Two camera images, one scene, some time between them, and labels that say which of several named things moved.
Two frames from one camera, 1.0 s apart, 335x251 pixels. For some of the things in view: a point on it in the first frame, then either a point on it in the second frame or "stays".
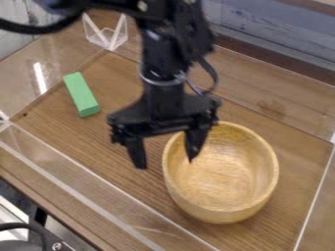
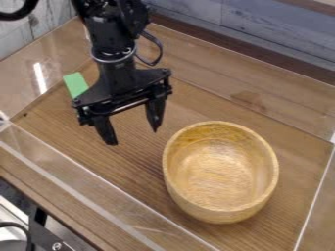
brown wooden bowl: x=223 y=185 stays
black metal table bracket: x=43 y=241 stays
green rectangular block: x=81 y=93 stays
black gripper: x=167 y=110 → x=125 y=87
